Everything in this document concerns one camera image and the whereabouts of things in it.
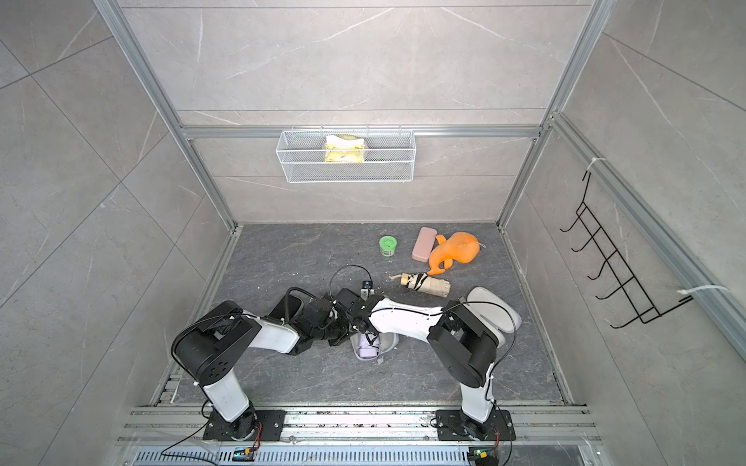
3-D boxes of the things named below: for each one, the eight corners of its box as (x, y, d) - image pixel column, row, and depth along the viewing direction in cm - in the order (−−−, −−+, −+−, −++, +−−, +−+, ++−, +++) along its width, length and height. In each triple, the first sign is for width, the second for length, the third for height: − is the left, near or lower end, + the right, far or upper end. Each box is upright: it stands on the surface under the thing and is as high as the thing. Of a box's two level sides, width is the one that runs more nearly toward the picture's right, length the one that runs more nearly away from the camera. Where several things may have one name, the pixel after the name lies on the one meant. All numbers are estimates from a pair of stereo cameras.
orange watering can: (431, 277, 106) (434, 265, 100) (417, 252, 113) (419, 240, 107) (479, 261, 110) (484, 249, 104) (462, 239, 118) (466, 226, 112)
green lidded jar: (379, 256, 111) (379, 248, 107) (379, 244, 115) (379, 235, 111) (396, 256, 111) (397, 248, 107) (395, 244, 115) (396, 235, 111)
